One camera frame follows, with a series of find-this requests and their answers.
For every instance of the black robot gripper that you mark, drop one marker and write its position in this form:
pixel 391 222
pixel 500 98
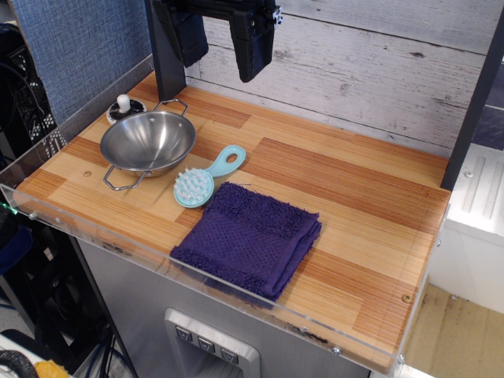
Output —
pixel 252 37

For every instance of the purple folded rag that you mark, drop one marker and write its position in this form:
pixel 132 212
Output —
pixel 251 240

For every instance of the blue fabric partition panel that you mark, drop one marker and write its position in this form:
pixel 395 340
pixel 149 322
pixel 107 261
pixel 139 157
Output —
pixel 85 52

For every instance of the light blue scrub brush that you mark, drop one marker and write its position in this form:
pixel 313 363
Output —
pixel 194 187

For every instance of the black plastic crate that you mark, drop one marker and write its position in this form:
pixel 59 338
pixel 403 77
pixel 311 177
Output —
pixel 26 116

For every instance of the silver dispenser button panel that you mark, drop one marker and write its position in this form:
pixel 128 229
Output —
pixel 203 351

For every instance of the white ribbed counter block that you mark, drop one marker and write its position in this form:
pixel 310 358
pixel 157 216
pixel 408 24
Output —
pixel 477 198

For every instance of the clear acrylic table guard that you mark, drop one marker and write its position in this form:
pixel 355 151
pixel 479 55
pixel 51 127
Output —
pixel 349 302

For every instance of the yellow object at bottom left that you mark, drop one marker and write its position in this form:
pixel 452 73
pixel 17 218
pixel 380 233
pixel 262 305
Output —
pixel 49 369

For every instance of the dark left vertical post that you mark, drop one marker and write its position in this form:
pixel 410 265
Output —
pixel 169 69

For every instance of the dark vertical post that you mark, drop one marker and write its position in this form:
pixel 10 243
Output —
pixel 169 69
pixel 481 92

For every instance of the stainless steel bowl with handles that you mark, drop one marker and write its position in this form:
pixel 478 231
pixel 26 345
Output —
pixel 147 144

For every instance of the dark right vertical post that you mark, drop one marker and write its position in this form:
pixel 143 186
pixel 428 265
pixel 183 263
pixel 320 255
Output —
pixel 481 92

